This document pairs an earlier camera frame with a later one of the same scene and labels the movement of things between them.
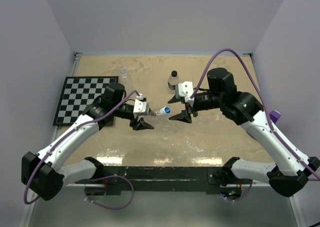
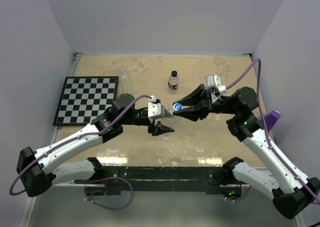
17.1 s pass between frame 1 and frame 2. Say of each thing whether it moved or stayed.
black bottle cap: stayed
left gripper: moved
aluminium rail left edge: stayed
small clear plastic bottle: stayed
